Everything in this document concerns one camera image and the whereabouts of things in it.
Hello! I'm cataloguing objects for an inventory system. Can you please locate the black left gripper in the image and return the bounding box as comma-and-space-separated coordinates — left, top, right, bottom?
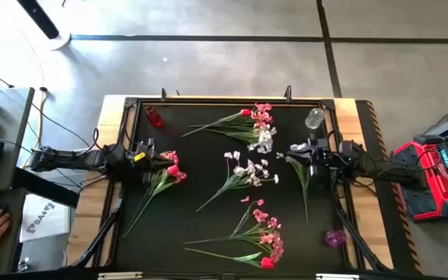
130, 138, 174, 186

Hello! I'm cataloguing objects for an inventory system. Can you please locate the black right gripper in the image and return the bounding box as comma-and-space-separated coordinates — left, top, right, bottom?
285, 134, 332, 176

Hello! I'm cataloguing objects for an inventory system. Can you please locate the purple glass vase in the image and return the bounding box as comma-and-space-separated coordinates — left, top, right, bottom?
323, 229, 348, 249

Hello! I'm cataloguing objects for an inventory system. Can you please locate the clear cut-glass vase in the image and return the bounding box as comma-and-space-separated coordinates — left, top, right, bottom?
304, 107, 325, 130

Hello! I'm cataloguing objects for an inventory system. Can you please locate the red glass vase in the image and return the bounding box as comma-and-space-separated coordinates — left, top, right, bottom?
145, 104, 166, 129

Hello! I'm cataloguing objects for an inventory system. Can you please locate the wooden table board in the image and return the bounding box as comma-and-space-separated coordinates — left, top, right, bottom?
65, 95, 394, 269

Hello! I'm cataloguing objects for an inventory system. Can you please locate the black desk leg bar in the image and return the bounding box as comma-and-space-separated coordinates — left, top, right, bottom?
12, 166, 81, 209

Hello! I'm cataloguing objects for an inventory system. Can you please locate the red black tool case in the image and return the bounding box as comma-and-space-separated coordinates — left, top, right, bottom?
388, 134, 448, 223

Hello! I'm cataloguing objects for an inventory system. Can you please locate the white printed paper sheet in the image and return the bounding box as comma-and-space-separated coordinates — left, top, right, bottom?
19, 193, 72, 243

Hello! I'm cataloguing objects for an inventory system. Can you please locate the grey desk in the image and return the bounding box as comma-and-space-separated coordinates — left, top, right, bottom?
0, 87, 36, 275

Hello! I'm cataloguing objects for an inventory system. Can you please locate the black pole white base stand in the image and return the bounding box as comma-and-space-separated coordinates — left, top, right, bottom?
16, 0, 72, 51

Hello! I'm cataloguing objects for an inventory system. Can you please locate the white bracket plate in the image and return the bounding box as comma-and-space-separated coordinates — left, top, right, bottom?
97, 271, 144, 280
315, 273, 360, 280

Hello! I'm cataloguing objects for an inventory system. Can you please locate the yellow cable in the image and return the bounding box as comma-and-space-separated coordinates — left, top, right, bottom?
33, 89, 50, 151

